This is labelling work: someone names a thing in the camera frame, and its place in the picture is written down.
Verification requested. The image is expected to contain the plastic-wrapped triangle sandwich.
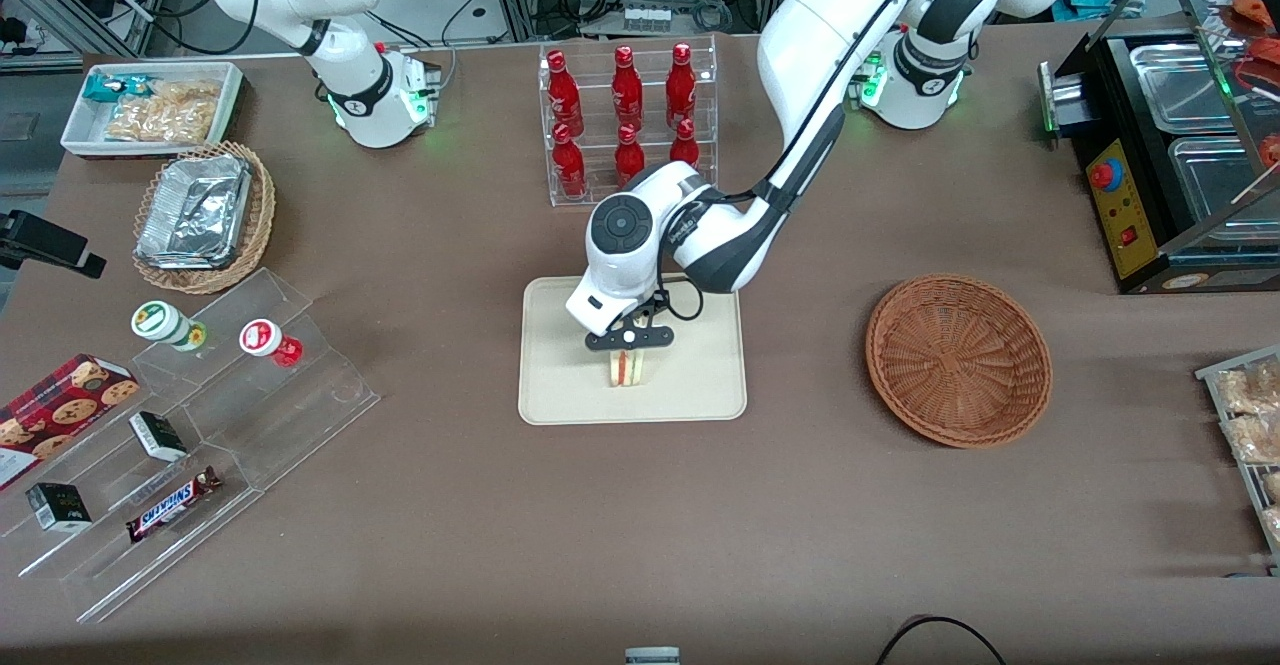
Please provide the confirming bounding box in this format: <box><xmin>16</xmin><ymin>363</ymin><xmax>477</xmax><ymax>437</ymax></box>
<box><xmin>604</xmin><ymin>348</ymin><xmax>649</xmax><ymax>388</ymax></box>

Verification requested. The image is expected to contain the beige plastic serving tray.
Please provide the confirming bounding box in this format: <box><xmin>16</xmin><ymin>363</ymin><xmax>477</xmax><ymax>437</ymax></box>
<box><xmin>517</xmin><ymin>274</ymin><xmax>749</xmax><ymax>427</ymax></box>

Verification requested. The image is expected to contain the empty round brown wicker basket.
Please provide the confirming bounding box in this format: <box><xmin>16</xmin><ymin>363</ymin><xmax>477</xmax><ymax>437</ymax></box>
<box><xmin>865</xmin><ymin>274</ymin><xmax>1054</xmax><ymax>449</ymax></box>

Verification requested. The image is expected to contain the wicker basket holding foil containers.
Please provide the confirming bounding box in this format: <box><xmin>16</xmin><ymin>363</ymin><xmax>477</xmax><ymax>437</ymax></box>
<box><xmin>131</xmin><ymin>140</ymin><xmax>277</xmax><ymax>296</ymax></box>

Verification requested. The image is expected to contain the clear acrylic bottle rack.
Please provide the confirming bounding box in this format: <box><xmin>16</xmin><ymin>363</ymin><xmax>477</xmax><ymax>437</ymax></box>
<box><xmin>538</xmin><ymin>34</ymin><xmax>721</xmax><ymax>209</ymax></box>

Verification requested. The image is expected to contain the clear acrylic stepped display stand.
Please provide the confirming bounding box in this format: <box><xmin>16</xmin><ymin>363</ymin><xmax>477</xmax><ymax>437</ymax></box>
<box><xmin>0</xmin><ymin>266</ymin><xmax>382</xmax><ymax>626</ymax></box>

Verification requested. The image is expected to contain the red-lid yogurt cup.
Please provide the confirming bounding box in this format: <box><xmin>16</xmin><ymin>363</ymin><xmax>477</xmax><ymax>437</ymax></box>
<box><xmin>238</xmin><ymin>317</ymin><xmax>304</xmax><ymax>369</ymax></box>

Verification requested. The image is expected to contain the stack of foil containers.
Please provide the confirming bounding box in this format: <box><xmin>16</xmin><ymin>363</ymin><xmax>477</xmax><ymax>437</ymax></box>
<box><xmin>134</xmin><ymin>152</ymin><xmax>252</xmax><ymax>272</ymax></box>

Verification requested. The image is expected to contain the green-lid yogurt cup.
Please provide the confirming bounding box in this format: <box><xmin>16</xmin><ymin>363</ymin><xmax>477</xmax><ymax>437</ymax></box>
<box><xmin>130</xmin><ymin>299</ymin><xmax>209</xmax><ymax>354</ymax></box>

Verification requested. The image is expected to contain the small black snack box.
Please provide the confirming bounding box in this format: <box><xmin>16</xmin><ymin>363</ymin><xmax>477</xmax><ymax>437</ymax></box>
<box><xmin>24</xmin><ymin>481</ymin><xmax>94</xmax><ymax>533</ymax></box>
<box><xmin>127</xmin><ymin>410</ymin><xmax>190</xmax><ymax>464</ymax></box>

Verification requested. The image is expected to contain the Snickers chocolate bar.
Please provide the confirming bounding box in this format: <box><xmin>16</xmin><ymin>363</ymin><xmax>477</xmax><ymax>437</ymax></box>
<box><xmin>124</xmin><ymin>465</ymin><xmax>224</xmax><ymax>545</ymax></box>

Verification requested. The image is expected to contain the clear bag of crackers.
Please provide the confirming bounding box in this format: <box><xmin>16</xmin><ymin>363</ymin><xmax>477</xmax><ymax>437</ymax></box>
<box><xmin>148</xmin><ymin>79</ymin><xmax>223</xmax><ymax>108</ymax></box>
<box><xmin>104</xmin><ymin>97</ymin><xmax>217</xmax><ymax>145</ymax></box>

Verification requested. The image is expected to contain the black food warmer display case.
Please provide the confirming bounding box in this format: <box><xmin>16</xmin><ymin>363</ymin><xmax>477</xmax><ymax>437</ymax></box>
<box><xmin>1038</xmin><ymin>0</ymin><xmax>1280</xmax><ymax>296</ymax></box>

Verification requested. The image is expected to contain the teal wrapped snack packet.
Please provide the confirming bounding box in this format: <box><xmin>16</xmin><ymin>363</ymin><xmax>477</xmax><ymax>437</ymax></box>
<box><xmin>81</xmin><ymin>72</ymin><xmax>153</xmax><ymax>105</ymax></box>

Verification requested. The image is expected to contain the red cookie box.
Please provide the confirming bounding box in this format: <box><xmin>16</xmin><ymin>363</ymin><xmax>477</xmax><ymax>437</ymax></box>
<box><xmin>0</xmin><ymin>352</ymin><xmax>142</xmax><ymax>492</ymax></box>

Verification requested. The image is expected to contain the white rectangular snack bin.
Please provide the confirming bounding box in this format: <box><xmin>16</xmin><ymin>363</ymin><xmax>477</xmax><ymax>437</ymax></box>
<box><xmin>60</xmin><ymin>61</ymin><xmax>247</xmax><ymax>160</ymax></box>

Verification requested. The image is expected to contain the steel food pan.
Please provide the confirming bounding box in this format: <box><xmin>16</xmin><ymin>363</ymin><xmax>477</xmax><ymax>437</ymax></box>
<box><xmin>1128</xmin><ymin>42</ymin><xmax>1238</xmax><ymax>137</ymax></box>
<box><xmin>1168</xmin><ymin>136</ymin><xmax>1280</xmax><ymax>223</ymax></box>

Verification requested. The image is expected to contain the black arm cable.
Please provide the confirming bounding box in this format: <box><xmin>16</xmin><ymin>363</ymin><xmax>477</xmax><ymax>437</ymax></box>
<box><xmin>655</xmin><ymin>0</ymin><xmax>923</xmax><ymax>324</ymax></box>

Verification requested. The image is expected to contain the black table-edge cable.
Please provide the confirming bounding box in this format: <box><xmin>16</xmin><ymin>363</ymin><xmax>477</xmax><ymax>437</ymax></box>
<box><xmin>874</xmin><ymin>614</ymin><xmax>1007</xmax><ymax>665</ymax></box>

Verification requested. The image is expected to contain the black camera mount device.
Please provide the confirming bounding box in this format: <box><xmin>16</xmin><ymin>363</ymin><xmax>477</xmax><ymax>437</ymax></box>
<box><xmin>0</xmin><ymin>209</ymin><xmax>108</xmax><ymax>280</ymax></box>

